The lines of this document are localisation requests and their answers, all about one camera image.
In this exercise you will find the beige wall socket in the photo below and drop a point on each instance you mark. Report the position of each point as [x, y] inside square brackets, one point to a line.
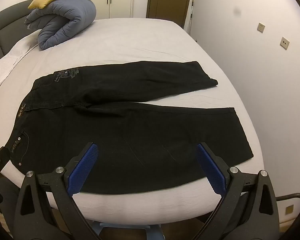
[261, 26]
[284, 42]

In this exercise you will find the light blue stool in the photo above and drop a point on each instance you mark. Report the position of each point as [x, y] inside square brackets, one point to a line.
[130, 232]

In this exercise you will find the grey padded headboard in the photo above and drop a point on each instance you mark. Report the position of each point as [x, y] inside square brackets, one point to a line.
[7, 20]

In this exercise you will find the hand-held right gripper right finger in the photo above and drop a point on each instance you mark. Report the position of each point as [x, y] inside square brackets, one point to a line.
[211, 167]

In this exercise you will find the white bed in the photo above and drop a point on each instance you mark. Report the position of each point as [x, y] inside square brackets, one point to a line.
[140, 42]

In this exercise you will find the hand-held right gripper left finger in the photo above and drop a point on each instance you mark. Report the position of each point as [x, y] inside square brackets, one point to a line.
[83, 167]

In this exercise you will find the metal pole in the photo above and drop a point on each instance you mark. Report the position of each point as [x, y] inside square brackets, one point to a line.
[190, 17]

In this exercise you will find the folded blue duvet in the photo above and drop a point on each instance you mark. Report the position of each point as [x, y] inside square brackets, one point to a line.
[65, 20]

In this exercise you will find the brown door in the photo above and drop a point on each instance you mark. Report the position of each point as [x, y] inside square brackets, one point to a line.
[167, 0]

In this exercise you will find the black pants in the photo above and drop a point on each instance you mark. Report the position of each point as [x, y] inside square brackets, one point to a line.
[140, 130]

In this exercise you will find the yellow low wall socket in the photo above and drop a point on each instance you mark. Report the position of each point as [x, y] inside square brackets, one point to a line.
[289, 209]

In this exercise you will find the dark bed frame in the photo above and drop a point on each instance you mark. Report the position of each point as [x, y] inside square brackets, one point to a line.
[292, 196]

